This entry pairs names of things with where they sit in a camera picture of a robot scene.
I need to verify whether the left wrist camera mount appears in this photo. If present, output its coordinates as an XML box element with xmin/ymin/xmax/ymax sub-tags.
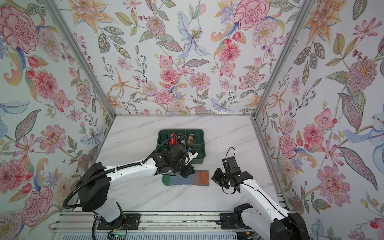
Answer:
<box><xmin>186</xmin><ymin>149</ymin><xmax>199</xmax><ymax>162</ymax></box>

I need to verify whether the red rolled sock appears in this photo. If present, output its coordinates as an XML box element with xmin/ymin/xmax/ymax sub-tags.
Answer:
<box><xmin>169</xmin><ymin>133</ymin><xmax>178</xmax><ymax>145</ymax></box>

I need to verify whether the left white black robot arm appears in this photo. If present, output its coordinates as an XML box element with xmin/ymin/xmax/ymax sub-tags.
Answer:
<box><xmin>78</xmin><ymin>145</ymin><xmax>199</xmax><ymax>223</ymax></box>

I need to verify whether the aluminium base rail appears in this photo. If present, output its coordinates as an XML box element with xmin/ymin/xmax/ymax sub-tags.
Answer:
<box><xmin>47</xmin><ymin>211</ymin><xmax>301</xmax><ymax>233</ymax></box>

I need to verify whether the green plastic divider tray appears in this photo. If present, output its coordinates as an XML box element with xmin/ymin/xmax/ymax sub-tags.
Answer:
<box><xmin>157</xmin><ymin>129</ymin><xmax>206</xmax><ymax>165</ymax></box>

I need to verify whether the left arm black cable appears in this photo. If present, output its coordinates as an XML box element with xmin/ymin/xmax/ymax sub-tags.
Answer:
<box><xmin>62</xmin><ymin>133</ymin><xmax>188</xmax><ymax>240</ymax></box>

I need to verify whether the blue green orange sock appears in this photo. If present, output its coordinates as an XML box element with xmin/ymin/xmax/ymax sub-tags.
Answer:
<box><xmin>162</xmin><ymin>170</ymin><xmax>210</xmax><ymax>187</ymax></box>

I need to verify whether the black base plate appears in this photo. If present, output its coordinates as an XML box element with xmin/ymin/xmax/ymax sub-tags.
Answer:
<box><xmin>217</xmin><ymin>203</ymin><xmax>253</xmax><ymax>230</ymax></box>
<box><xmin>94</xmin><ymin>199</ymin><xmax>141</xmax><ymax>230</ymax></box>

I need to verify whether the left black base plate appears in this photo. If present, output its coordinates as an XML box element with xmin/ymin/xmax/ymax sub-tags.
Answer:
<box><xmin>94</xmin><ymin>199</ymin><xmax>141</xmax><ymax>230</ymax></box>

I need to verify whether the brown patterned rolled sock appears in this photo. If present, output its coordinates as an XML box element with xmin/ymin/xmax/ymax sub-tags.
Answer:
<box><xmin>187</xmin><ymin>134</ymin><xmax>195</xmax><ymax>146</ymax></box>

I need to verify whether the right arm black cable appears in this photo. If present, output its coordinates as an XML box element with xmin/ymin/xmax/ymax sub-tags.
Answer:
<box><xmin>220</xmin><ymin>146</ymin><xmax>314</xmax><ymax>240</ymax></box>

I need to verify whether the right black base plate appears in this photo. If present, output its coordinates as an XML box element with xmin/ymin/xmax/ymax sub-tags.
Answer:
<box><xmin>217</xmin><ymin>203</ymin><xmax>253</xmax><ymax>230</ymax></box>

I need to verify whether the black white patterned rolled sock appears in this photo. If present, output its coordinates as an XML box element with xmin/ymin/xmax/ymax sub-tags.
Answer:
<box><xmin>177</xmin><ymin>134</ymin><xmax>187</xmax><ymax>145</ymax></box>

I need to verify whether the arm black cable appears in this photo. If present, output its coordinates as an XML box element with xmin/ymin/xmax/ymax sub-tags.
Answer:
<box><xmin>220</xmin><ymin>146</ymin><xmax>314</xmax><ymax>240</ymax></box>
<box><xmin>62</xmin><ymin>133</ymin><xmax>188</xmax><ymax>240</ymax></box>

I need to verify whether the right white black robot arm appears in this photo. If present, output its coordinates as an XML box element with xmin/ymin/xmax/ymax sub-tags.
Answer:
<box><xmin>212</xmin><ymin>157</ymin><xmax>311</xmax><ymax>240</ymax></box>

